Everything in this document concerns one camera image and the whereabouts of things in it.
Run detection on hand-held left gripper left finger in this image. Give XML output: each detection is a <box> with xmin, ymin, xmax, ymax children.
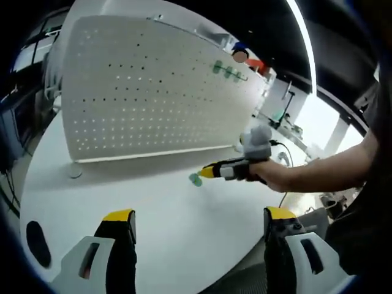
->
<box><xmin>50</xmin><ymin>209</ymin><xmax>138</xmax><ymax>294</ymax></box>

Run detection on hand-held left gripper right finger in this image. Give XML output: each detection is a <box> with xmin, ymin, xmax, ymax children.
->
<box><xmin>263</xmin><ymin>206</ymin><xmax>353</xmax><ymax>294</ymax></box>

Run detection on white perforated mounting plate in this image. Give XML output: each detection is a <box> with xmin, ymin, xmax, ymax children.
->
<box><xmin>61</xmin><ymin>15</ymin><xmax>267</xmax><ymax>179</ymax></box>

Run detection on person's right hand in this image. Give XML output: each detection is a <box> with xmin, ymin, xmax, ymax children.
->
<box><xmin>248</xmin><ymin>158</ymin><xmax>292</xmax><ymax>193</ymax></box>

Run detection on black kick scooter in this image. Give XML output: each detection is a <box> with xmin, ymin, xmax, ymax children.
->
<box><xmin>271</xmin><ymin>81</ymin><xmax>296</xmax><ymax>129</ymax></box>

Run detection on person's dark clothing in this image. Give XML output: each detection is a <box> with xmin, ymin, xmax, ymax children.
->
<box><xmin>324</xmin><ymin>58</ymin><xmax>392</xmax><ymax>276</ymax></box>

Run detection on long ceiling light strip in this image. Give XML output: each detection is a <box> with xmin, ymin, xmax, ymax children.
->
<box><xmin>284</xmin><ymin>0</ymin><xmax>318</xmax><ymax>96</ymax></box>

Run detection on white storage shelf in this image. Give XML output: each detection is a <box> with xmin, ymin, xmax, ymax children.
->
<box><xmin>146</xmin><ymin>14</ymin><xmax>233</xmax><ymax>51</ymax></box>

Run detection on grey equipment cabinet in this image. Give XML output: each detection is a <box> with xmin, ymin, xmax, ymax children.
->
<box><xmin>0</xmin><ymin>100</ymin><xmax>28</xmax><ymax>160</ymax></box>

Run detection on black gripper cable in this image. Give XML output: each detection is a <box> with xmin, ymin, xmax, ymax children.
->
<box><xmin>268</xmin><ymin>139</ymin><xmax>293</xmax><ymax>168</ymax></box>

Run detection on black floor cable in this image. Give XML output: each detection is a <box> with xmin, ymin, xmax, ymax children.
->
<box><xmin>0</xmin><ymin>165</ymin><xmax>22</xmax><ymax>221</ymax></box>

